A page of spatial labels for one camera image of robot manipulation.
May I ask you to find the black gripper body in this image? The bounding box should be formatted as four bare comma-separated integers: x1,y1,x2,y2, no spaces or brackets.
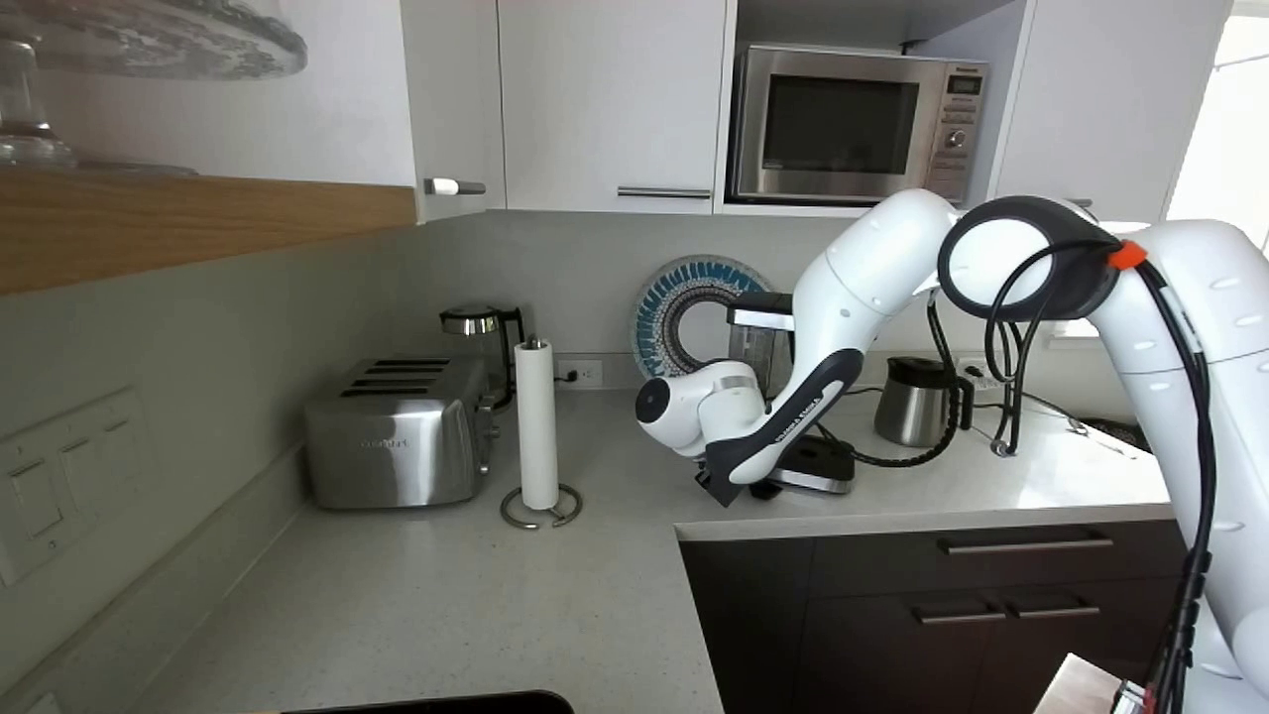
694,443,754,509

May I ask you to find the black spoon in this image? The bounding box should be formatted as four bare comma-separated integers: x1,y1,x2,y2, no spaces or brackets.
744,480,781,502

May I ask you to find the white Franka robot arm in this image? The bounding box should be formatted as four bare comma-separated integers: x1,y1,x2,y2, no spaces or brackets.
635,190,1269,714

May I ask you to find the metal paper towel holder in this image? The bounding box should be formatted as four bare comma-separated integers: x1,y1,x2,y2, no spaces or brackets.
498,483,583,533

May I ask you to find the blue white decorative plate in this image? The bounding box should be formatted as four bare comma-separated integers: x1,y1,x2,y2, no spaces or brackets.
629,255,773,382

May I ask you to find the white paper towel roll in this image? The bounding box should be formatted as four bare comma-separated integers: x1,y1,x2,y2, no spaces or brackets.
514,340,557,509

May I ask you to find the steel thermal carafe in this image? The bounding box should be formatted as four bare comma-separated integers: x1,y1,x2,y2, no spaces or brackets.
872,358,975,447

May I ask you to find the stainless steel kettle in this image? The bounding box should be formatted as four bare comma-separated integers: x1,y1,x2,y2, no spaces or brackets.
441,307,522,411

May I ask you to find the dark brown lower cabinet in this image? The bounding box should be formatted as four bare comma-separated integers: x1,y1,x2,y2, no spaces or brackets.
682,518,1180,714

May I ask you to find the stainless steel toaster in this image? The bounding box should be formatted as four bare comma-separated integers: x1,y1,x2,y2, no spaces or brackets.
300,358,489,512

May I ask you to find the stainless steel microwave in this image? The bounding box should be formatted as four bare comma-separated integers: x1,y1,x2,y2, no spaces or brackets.
727,44,987,207

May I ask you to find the white upper cabinet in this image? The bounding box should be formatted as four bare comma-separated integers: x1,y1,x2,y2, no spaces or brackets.
400,0,735,223

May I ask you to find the wooden shelf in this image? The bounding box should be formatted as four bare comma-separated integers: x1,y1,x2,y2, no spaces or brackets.
0,172,416,293

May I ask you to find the glass cake stand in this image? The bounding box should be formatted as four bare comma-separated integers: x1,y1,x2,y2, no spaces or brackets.
0,0,310,178

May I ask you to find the white wall outlet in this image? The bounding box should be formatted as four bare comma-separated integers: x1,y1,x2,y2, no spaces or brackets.
555,358,608,389

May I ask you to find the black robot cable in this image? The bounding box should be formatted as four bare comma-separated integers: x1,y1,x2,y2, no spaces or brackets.
818,233,1222,714

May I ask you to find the white light switch panel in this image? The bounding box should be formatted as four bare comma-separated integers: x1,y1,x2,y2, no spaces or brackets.
0,389,153,588

